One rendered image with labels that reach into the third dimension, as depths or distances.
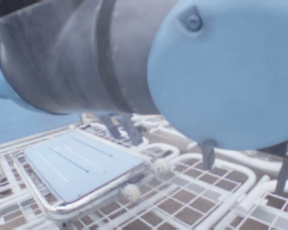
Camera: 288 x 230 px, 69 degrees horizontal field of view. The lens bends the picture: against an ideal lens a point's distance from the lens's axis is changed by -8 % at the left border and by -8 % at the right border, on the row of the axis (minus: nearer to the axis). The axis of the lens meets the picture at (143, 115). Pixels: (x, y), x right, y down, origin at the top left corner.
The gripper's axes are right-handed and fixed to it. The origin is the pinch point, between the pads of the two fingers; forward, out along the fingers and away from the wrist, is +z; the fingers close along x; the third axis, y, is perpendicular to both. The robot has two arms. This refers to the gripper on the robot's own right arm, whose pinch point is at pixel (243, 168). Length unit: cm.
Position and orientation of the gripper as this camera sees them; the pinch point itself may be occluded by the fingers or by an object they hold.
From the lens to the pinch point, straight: 43.2
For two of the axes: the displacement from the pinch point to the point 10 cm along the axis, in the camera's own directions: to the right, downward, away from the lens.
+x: 7.8, 1.8, -5.9
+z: 2.7, 7.6, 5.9
